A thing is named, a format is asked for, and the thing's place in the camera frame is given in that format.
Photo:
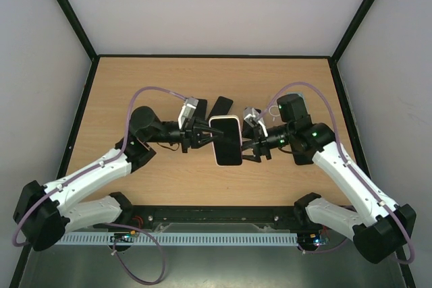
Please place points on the light blue phone case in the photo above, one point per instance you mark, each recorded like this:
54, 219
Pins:
300, 94

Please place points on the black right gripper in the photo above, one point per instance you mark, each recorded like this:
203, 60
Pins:
260, 141

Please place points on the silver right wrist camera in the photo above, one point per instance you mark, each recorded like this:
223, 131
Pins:
250, 120

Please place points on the clear phone case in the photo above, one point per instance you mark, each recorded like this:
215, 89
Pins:
273, 112

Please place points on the black enclosure frame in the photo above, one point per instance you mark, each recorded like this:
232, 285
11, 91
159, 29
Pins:
44, 66

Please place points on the black phone from blue case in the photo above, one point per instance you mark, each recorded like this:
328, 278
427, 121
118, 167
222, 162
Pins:
255, 134

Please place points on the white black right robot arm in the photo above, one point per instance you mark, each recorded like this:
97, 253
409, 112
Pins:
376, 224

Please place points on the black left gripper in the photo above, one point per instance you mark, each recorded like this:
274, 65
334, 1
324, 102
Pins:
193, 136

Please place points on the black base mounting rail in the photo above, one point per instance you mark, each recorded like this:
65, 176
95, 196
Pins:
276, 217

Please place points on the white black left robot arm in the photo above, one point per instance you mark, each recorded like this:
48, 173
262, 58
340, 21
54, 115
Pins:
45, 213

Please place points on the white slotted cable duct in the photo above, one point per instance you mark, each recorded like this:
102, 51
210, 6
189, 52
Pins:
179, 239

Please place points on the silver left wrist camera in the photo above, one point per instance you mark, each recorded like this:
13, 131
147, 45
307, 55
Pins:
187, 110

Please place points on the white phone face down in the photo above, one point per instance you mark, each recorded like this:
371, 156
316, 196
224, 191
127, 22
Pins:
227, 146

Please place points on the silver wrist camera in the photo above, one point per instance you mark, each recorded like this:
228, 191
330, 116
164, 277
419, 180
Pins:
187, 110
250, 120

